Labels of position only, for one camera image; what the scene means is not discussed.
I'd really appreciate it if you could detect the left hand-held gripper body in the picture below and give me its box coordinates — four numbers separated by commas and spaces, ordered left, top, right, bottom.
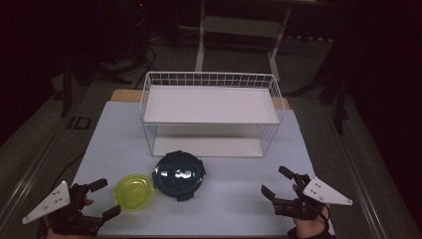
22, 180, 105, 237

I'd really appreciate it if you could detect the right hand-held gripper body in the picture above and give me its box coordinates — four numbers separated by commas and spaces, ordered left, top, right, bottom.
273, 173, 353, 221

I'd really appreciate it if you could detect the yellow-green plastic bowl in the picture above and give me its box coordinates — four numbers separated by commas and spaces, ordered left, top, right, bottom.
112, 173, 155, 211

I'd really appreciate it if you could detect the dark blue round lidded container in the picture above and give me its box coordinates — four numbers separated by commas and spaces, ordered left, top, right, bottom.
151, 149, 207, 202

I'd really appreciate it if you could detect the white wire shelf rack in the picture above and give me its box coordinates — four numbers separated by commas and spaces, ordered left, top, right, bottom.
139, 71, 286, 158

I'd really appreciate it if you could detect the person's left hand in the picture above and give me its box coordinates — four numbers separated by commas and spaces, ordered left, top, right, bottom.
45, 197, 95, 239

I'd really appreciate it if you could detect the person's right hand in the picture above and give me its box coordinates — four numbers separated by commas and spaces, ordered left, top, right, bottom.
294, 205, 330, 239

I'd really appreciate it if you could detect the pale blue table mat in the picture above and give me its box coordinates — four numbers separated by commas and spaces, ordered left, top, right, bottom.
71, 101, 335, 237

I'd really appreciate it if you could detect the black floor socket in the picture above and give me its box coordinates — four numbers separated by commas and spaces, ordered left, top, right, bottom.
68, 116, 93, 130

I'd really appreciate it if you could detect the black stand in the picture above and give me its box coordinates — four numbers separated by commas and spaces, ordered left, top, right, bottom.
316, 39, 351, 135
60, 54, 132, 118

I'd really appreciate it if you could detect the wooden table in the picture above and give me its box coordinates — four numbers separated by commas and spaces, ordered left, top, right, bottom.
109, 88, 291, 111

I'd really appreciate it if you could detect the black cable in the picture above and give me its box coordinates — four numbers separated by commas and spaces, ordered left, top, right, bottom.
49, 151, 87, 195

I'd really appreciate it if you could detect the metal floor rail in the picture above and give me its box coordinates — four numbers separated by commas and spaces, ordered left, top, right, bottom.
320, 99, 390, 239
0, 123, 69, 230

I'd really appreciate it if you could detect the bundle of black cables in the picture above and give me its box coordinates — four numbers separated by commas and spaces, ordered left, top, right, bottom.
130, 41, 157, 90

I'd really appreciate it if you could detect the white metal frame stand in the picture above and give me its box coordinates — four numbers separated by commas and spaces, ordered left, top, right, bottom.
194, 0, 293, 82

